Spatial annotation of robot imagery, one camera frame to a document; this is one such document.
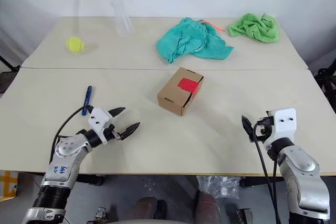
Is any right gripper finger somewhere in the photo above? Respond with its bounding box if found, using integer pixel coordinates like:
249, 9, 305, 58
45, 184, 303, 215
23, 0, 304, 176
241, 115, 255, 141

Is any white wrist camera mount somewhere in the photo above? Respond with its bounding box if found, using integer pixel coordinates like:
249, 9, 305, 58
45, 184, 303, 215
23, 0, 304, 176
87, 107, 111, 145
263, 108, 298, 149

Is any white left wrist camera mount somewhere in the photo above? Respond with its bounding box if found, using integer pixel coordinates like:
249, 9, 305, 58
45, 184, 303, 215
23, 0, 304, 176
87, 107, 111, 145

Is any black table frame bar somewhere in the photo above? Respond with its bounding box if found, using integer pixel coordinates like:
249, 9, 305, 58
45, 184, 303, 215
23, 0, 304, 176
77, 174, 104, 186
239, 176, 286, 189

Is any black tripod stand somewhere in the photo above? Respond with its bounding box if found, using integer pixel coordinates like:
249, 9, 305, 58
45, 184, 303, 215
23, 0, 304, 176
0, 50, 22, 73

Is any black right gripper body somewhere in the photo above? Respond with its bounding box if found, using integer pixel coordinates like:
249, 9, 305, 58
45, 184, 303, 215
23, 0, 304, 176
253, 125, 274, 143

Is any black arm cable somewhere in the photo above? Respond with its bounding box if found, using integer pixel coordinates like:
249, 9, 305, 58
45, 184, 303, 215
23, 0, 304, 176
271, 159, 282, 224
49, 105, 94, 163

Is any metal caster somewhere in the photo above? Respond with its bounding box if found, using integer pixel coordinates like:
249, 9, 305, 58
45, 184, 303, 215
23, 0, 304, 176
95, 206, 107, 221
236, 208, 254, 224

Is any brown cardboard box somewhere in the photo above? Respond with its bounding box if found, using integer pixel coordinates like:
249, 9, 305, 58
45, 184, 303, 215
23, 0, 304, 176
156, 67, 205, 117

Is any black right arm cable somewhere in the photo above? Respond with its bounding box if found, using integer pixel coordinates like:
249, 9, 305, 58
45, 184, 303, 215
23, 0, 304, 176
271, 159, 282, 224

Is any blue pen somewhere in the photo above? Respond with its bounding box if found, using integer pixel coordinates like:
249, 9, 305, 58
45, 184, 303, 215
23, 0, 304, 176
80, 86, 93, 116

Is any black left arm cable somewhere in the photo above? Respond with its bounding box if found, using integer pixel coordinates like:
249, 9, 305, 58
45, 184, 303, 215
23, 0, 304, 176
49, 105, 94, 163

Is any clear plastic bag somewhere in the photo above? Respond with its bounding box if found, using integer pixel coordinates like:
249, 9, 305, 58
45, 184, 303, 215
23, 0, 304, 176
196, 175, 241, 200

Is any red tape patch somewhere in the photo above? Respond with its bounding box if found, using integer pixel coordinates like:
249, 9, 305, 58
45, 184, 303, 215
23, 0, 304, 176
177, 77, 201, 95

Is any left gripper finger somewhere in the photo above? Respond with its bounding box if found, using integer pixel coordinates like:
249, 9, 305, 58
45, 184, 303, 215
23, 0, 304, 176
117, 122, 141, 140
108, 106, 127, 118

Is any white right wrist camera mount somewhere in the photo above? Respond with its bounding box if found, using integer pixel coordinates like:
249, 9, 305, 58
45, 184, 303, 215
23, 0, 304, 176
263, 108, 298, 149

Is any black equipment stand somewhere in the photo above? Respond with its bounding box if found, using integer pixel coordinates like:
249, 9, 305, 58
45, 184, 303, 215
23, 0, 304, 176
313, 59, 336, 102

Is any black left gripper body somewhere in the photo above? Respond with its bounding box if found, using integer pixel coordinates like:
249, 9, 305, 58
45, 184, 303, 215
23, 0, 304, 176
103, 115, 122, 142

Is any brown rounded shape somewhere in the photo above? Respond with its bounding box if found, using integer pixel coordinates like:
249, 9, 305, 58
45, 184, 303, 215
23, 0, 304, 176
197, 191, 218, 221
134, 196, 159, 221

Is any green cloth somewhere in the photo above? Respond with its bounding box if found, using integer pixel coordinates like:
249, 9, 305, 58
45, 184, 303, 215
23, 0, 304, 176
227, 12, 281, 44

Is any clear plastic cup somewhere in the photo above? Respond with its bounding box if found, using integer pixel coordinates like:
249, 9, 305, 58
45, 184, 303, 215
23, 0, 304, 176
110, 0, 135, 37

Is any yellow tennis ball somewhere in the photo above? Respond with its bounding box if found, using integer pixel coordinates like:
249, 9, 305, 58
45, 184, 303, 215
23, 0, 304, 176
65, 36, 87, 55

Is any teal cloth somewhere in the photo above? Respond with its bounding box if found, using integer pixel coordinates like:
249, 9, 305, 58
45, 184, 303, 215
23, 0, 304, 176
155, 17, 235, 65

